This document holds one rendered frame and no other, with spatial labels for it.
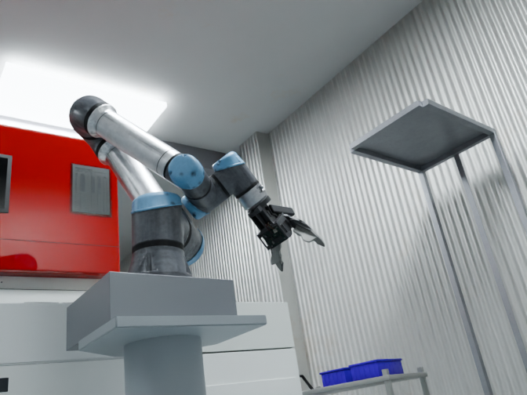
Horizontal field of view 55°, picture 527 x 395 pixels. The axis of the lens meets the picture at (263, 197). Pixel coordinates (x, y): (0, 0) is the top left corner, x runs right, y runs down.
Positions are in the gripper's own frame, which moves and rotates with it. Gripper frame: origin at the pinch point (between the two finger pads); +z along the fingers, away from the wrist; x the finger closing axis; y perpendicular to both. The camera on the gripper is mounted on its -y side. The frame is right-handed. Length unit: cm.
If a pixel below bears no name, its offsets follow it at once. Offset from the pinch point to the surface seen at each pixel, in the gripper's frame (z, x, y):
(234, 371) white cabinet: 15.0, -34.4, 11.1
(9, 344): -31, -50, 46
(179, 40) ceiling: -123, -83, -220
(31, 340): -28, -49, 43
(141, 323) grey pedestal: -20, -5, 56
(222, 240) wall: 28, -230, -333
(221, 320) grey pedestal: -9.8, -0.5, 44.4
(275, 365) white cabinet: 24.3, -29.8, 0.2
